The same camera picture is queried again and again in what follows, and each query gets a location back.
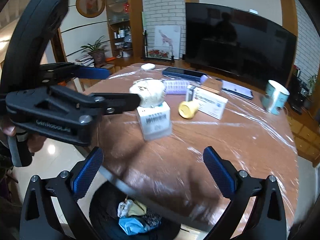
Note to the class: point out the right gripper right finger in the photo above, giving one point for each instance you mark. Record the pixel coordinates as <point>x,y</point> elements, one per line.
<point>267,219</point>

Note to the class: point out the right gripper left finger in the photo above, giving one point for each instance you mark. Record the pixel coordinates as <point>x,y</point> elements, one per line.
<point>39,219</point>

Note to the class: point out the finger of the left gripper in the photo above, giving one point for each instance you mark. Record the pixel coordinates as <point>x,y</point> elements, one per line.
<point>54,73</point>
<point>116,103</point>

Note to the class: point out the beige paper ball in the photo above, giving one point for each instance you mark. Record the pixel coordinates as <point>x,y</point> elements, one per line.
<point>150,91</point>

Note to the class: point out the translucent white plastic box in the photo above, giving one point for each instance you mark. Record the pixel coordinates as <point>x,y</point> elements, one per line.
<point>155,122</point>

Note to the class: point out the purple hair roller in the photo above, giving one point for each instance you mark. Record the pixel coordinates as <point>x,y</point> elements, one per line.
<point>203,79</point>
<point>176,87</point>

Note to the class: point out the yellow plastic cup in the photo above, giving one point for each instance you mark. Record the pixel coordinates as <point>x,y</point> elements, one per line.
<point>188,109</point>

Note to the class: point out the white blue medicine box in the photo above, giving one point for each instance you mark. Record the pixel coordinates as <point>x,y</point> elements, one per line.
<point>208,102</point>

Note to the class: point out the black trash bin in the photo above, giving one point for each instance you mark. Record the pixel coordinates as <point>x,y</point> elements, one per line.
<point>109,204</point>

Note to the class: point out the blue crumpled trash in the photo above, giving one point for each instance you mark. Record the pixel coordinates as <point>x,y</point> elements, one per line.
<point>133,225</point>

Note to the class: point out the person's left hand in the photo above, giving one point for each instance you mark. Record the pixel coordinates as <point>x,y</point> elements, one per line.
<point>35,141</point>

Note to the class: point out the potted green plant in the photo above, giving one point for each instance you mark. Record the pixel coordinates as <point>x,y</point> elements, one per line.
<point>95,50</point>

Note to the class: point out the white oval mouse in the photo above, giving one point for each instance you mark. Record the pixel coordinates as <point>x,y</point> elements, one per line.
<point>148,66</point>

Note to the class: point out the dark blue long tray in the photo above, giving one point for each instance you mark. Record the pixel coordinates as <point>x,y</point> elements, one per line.
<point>186,74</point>

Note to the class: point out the giraffe painting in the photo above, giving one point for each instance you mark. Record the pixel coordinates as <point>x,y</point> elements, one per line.
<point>169,37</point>

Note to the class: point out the wooden display shelf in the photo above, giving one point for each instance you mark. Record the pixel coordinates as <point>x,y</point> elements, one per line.
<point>124,20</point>

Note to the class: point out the brown cardboard box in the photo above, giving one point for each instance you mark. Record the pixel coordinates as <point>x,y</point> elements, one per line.
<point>212,85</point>

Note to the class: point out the black smartphone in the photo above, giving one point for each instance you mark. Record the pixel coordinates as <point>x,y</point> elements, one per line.
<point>236,89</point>

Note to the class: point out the teal ceramic mug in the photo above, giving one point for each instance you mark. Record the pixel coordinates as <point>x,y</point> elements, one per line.
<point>275,97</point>

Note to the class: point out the large black television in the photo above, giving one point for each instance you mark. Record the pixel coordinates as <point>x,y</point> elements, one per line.
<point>240,43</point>

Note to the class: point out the small plant by window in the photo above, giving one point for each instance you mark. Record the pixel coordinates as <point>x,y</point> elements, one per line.
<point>312,82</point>

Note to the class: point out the flower picture frame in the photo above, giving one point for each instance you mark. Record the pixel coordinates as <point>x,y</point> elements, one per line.
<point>160,53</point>

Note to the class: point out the round framed wall picture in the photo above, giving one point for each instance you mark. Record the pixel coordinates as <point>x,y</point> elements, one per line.
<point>90,8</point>

